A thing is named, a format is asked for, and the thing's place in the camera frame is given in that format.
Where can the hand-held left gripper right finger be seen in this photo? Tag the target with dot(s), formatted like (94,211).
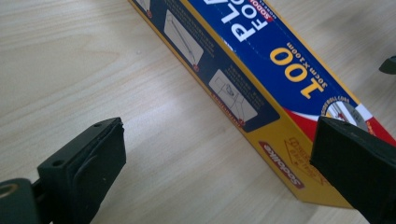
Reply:
(358,161)

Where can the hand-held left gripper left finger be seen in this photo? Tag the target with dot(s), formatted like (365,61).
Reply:
(82,169)

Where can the blue and yellow food wrap box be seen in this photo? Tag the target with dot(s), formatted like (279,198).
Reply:
(261,77)

